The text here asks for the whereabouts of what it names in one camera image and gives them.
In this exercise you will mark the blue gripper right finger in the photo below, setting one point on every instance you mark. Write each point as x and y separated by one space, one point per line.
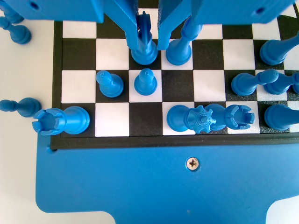
170 16

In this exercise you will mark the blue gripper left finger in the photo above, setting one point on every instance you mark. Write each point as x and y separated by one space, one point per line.
126 16

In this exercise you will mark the blue queen chess piece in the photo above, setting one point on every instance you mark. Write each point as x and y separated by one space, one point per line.
177 119

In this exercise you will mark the group of blue chess pieces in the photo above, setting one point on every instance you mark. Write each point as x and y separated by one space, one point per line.
140 186

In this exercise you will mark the black and white chessboard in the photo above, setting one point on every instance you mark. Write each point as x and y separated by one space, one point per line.
177 86

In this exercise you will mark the silver base plate screw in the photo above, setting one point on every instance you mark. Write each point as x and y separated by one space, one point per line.
192 163

